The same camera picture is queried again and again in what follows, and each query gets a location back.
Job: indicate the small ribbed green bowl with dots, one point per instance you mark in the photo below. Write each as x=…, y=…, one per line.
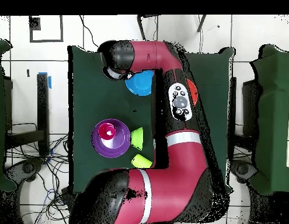
x=137, y=138

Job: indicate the purple plastic bowl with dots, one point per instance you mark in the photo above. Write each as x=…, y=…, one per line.
x=120, y=144

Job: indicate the green plastic cup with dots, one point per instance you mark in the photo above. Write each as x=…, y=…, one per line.
x=140, y=162

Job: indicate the red plastic cup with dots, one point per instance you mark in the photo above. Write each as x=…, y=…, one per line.
x=104, y=131

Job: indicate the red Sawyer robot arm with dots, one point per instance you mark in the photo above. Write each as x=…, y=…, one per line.
x=172, y=186

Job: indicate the large light blue bowl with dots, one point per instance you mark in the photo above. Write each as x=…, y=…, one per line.
x=140, y=85

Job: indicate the dark green table cloth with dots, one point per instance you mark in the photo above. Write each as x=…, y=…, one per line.
x=99, y=93

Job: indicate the orange plastic bowl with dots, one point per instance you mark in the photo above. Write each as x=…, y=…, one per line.
x=193, y=92

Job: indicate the black metal chair legs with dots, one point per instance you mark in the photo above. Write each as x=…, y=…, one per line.
x=201, y=23

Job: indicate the black stand post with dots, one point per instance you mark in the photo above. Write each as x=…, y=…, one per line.
x=42, y=105

